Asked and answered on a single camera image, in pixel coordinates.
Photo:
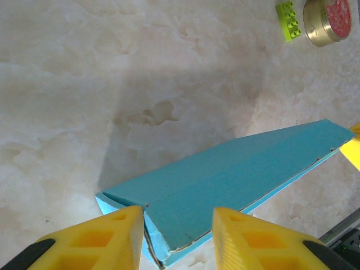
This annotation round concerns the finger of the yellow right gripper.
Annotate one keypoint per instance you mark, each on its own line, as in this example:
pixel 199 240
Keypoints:
pixel 356 130
pixel 353 152

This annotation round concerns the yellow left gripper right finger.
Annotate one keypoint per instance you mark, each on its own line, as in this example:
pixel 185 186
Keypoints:
pixel 261 247

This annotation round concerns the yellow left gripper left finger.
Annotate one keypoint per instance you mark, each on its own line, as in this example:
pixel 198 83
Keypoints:
pixel 92 244

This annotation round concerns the white and teal paper box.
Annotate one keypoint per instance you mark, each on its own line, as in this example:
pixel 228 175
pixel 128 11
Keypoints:
pixel 225 174

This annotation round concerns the round gold tin red lid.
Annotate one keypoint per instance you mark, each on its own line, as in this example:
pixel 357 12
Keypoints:
pixel 326 22

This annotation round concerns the green toy brick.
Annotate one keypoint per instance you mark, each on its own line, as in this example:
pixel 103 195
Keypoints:
pixel 289 21

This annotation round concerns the long aluminium base rail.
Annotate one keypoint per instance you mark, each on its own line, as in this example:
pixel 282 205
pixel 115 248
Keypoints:
pixel 341 225

